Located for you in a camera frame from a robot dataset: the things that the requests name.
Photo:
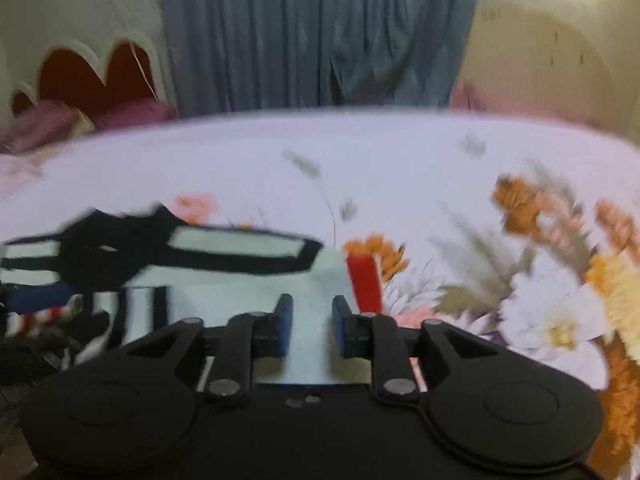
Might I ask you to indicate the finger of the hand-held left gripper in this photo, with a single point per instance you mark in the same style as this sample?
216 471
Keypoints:
40 297

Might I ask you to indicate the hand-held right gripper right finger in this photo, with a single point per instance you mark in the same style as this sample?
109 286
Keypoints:
341 327

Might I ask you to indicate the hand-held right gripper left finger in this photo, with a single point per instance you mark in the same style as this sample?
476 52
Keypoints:
284 325

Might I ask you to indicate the striped black white red garment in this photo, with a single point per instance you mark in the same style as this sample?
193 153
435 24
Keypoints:
220 245

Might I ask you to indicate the floral bed sheet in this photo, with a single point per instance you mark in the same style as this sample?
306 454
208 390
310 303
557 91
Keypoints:
380 160

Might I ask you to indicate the pink pillow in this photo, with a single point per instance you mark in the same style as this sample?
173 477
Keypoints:
135 112
40 122

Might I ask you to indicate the pale yellow cloth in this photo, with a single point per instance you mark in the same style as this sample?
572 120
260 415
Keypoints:
84 121

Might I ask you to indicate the white headboard with red panels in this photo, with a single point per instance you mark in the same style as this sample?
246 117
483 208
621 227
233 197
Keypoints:
75 77

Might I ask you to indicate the grey-blue curtain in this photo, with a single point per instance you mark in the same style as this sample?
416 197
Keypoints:
300 35

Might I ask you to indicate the beige round wooden board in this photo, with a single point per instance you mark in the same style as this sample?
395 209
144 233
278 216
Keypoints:
545 65

